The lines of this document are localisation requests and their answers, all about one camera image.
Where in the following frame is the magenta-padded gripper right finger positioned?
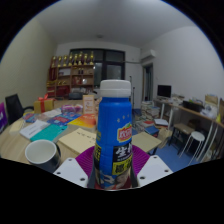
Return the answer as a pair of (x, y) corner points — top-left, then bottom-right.
(130, 144), (174, 188)

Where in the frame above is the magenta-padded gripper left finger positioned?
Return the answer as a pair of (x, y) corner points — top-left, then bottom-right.
(53, 145), (98, 190)

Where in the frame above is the blue drink bottle white cap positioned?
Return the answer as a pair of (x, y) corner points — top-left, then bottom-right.
(93, 79), (134, 191)

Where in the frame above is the dark mug white inside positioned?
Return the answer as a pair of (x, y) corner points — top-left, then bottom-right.
(24, 139), (62, 174)

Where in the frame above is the teal book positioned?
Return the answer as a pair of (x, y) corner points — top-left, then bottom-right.
(29, 123), (68, 143)

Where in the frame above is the orange book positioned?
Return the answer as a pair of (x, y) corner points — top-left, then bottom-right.
(67, 113), (98, 129)

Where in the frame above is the blue and red book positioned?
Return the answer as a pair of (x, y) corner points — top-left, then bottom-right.
(46, 113), (81, 126)

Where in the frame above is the white round stool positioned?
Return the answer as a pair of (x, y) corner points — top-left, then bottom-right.
(179, 130), (206, 164)

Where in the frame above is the stack of books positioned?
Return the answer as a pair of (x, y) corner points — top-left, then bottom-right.
(138, 99), (161, 133)

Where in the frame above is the white booklet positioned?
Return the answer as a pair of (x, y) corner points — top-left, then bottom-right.
(19, 119), (51, 140)

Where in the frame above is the pink package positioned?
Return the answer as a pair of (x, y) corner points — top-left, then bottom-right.
(60, 103), (84, 114)

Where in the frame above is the orange and white carton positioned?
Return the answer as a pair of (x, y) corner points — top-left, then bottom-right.
(82, 94), (96, 115)

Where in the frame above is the wooden side desk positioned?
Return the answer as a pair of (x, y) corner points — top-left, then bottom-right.
(153, 98), (224, 158)

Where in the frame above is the yellow gift box red ribbon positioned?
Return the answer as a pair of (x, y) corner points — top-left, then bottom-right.
(33, 94), (56, 114)

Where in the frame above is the black computer monitor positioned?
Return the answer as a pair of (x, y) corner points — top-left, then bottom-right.
(157, 84), (173, 99)

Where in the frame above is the black office chair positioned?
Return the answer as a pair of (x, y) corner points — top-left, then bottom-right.
(4, 93), (34, 125)

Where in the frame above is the wooden shelf unit with trophies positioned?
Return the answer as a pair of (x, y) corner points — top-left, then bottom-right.
(45, 51), (96, 98)

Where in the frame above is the white wall air conditioner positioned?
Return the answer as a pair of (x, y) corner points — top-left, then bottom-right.
(140, 49), (157, 62)

